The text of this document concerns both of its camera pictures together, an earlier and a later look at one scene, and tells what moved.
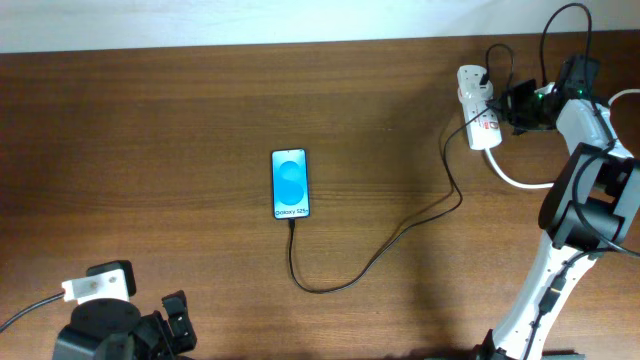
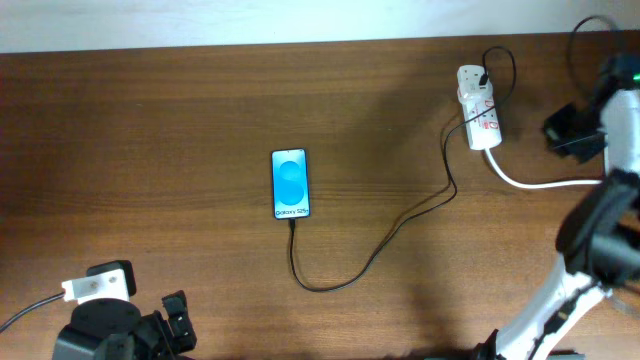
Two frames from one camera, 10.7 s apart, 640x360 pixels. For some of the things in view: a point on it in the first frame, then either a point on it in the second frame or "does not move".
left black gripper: [168, 345] does not move
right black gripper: [507, 113] -> [552, 128]
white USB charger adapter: [474, 91] does not move
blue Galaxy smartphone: [290, 184] does not move
